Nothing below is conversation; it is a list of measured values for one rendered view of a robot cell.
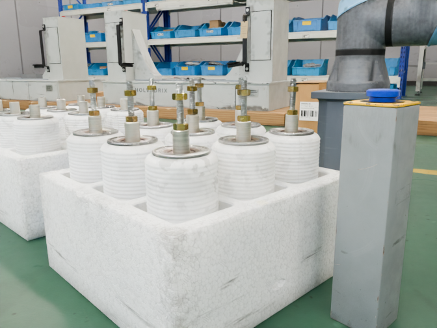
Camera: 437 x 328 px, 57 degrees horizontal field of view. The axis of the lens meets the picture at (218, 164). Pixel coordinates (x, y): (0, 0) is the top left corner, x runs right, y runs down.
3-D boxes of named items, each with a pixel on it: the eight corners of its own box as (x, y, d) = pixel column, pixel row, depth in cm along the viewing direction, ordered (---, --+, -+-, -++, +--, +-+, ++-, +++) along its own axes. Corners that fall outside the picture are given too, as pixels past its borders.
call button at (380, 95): (374, 103, 54) (375, 88, 54) (404, 105, 52) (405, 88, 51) (359, 105, 52) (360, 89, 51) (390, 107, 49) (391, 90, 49)
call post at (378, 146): (353, 299, 64) (369, 101, 57) (398, 318, 59) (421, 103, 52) (329, 317, 59) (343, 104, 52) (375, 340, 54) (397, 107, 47)
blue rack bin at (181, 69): (191, 75, 645) (191, 61, 640) (212, 75, 628) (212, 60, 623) (173, 75, 602) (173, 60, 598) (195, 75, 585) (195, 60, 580)
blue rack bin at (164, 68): (170, 75, 668) (170, 62, 663) (189, 75, 651) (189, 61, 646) (151, 75, 625) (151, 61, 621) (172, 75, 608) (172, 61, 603)
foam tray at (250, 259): (205, 214, 101) (203, 144, 97) (346, 268, 74) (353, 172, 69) (48, 266, 75) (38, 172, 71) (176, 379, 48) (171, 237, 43)
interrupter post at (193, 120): (192, 133, 70) (191, 114, 70) (203, 134, 69) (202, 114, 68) (183, 135, 68) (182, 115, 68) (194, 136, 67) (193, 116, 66)
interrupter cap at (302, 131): (321, 136, 65) (321, 133, 65) (276, 138, 64) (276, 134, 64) (304, 130, 72) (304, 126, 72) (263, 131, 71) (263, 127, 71)
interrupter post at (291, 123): (300, 135, 67) (301, 115, 66) (286, 135, 67) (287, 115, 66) (295, 133, 70) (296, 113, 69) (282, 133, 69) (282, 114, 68)
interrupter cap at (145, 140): (162, 146, 59) (162, 141, 58) (108, 150, 56) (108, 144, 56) (153, 137, 65) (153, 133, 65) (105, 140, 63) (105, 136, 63)
